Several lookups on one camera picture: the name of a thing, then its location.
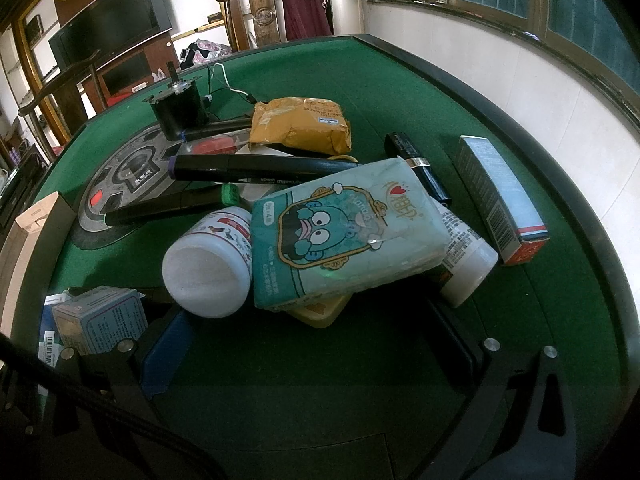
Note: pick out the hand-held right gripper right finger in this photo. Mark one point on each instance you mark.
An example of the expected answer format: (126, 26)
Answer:
(452, 347)

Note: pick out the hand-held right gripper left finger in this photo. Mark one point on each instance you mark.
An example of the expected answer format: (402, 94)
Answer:
(166, 355)

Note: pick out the small grey box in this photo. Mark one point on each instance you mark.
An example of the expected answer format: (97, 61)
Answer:
(100, 317)

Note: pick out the white bottle red label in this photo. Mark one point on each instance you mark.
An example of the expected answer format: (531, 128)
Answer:
(205, 275)

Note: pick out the black marker green cap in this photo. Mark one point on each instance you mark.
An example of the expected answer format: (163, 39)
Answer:
(165, 205)

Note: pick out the long grey box orange end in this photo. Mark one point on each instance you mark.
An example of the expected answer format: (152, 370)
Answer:
(500, 200)

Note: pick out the teal cartoon tissue pack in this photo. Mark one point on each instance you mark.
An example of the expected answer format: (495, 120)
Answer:
(340, 230)

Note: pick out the cardboard box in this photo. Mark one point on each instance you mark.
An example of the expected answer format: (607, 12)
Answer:
(30, 260)

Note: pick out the black pen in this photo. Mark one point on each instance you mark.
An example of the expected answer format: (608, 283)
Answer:
(415, 160)

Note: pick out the black marker purple cap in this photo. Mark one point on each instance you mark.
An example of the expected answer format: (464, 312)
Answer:
(250, 166)

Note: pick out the red clear blister pack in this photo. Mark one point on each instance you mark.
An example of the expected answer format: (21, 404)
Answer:
(217, 145)

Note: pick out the yellow snack packet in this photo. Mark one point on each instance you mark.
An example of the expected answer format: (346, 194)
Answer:
(300, 125)

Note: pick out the white bottle black text label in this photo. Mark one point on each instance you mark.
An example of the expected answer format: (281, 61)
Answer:
(467, 265)

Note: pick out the yellow container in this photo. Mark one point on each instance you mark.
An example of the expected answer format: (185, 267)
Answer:
(320, 316)

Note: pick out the grey round table disc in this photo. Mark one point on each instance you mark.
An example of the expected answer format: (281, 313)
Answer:
(125, 170)

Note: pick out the black cylindrical motor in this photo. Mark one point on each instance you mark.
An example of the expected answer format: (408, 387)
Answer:
(177, 110)

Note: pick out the wooden television cabinet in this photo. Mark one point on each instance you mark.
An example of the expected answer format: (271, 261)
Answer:
(125, 70)

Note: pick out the dark wooden armchair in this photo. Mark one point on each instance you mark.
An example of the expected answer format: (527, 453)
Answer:
(65, 80)

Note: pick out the floral bag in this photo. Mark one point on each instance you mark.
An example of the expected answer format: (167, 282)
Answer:
(205, 50)

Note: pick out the black flat television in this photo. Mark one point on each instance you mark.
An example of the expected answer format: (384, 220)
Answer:
(110, 20)

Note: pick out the carved wooden chair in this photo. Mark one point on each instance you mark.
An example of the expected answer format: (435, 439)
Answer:
(262, 15)

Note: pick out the maroon garment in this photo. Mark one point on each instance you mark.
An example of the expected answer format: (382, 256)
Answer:
(305, 7)

